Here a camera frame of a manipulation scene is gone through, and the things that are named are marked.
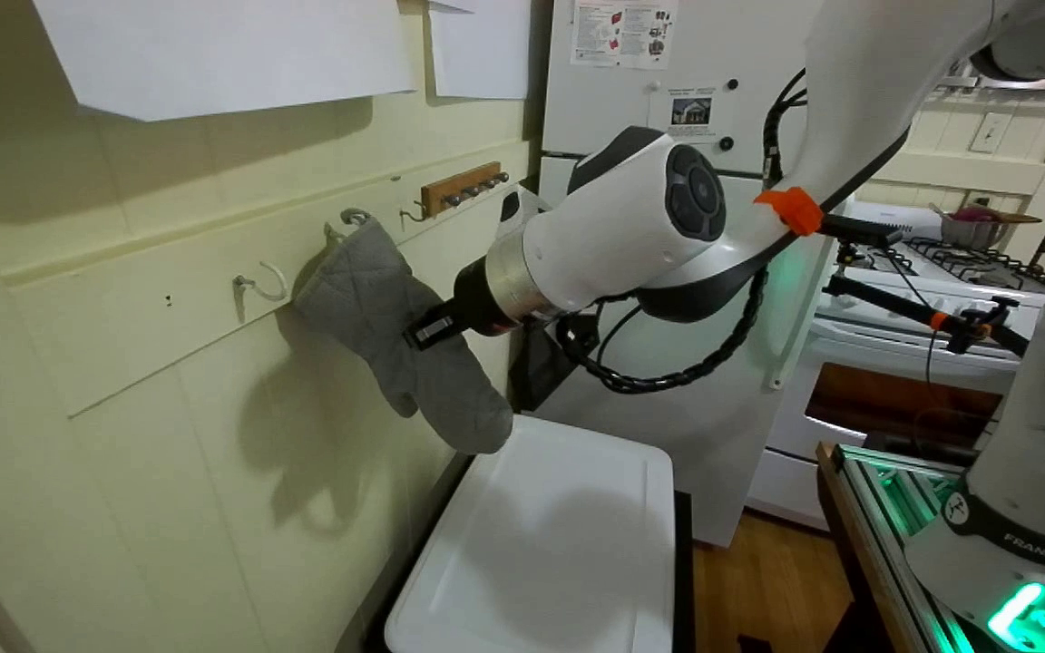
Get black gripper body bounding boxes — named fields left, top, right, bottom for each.
left=445, top=253, right=521, bottom=340

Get grey quilted oven glove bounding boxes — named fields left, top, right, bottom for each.
left=288, top=220, right=515, bottom=458

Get robot base cart green lights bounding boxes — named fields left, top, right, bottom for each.
left=814, top=438, right=1045, bottom=653

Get wooden peg rack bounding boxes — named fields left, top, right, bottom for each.
left=417, top=161, right=511, bottom=220

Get white refrigerator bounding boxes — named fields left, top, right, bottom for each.
left=530, top=0, right=847, bottom=550

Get white plastic storage bin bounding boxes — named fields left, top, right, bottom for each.
left=382, top=412, right=678, bottom=653

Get small white paper sheet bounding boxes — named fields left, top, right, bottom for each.
left=424, top=0, right=537, bottom=104

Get black white sticker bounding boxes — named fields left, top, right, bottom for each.
left=665, top=86, right=718, bottom=132

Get red white sticker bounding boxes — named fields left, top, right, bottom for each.
left=571, top=0, right=683, bottom=71

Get large white paper sheet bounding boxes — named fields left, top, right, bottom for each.
left=30, top=0, right=420, bottom=126

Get white kitchen stove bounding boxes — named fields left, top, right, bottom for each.
left=745, top=197, right=1045, bottom=538

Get metal cooking pot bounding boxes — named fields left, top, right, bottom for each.
left=934, top=197, right=1018, bottom=253

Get orange strap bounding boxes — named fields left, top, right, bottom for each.
left=753, top=182, right=830, bottom=241

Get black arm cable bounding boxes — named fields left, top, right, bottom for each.
left=758, top=67, right=814, bottom=197

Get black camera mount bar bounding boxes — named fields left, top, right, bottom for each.
left=821, top=270, right=1035, bottom=364

